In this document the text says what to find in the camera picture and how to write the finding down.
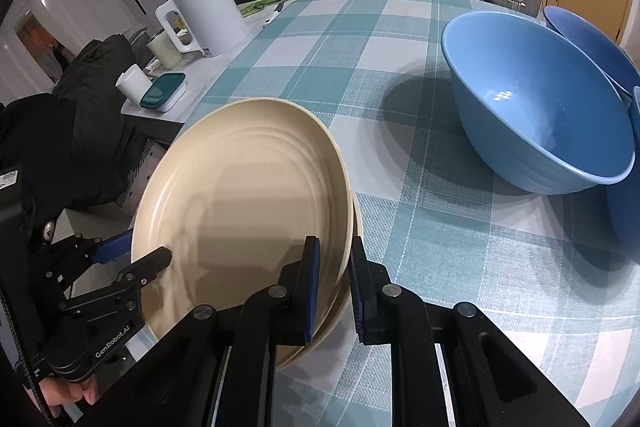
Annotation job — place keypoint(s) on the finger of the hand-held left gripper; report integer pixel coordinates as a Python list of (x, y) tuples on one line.
[(112, 249), (150, 264)]

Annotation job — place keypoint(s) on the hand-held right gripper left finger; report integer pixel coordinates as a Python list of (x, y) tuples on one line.
[(312, 292)]

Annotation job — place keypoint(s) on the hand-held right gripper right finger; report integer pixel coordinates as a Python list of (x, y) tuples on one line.
[(357, 297)]

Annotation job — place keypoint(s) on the cream round plate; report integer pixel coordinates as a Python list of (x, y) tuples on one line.
[(240, 187), (292, 355)]

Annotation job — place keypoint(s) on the blue bowl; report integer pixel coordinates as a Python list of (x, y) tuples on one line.
[(590, 42), (631, 187), (525, 107)]

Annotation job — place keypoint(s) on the person's left hand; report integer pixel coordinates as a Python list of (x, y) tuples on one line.
[(65, 394)]

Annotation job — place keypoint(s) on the black jacket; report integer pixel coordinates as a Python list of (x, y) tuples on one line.
[(85, 132)]

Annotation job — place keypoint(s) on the teal lidded white container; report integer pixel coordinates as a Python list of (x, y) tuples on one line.
[(162, 92)]

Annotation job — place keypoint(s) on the white cylindrical container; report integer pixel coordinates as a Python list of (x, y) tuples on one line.
[(134, 84)]

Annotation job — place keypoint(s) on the white side table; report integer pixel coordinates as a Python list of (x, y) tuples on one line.
[(200, 77)]

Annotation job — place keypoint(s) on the cream cup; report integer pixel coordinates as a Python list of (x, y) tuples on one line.
[(165, 52)]

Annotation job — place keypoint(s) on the teal white checked tablecloth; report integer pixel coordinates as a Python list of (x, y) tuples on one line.
[(400, 57)]

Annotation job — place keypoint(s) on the white electric kettle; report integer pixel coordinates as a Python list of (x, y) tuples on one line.
[(210, 17)]

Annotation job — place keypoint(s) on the green printed white board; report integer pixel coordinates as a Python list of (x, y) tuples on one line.
[(265, 4)]

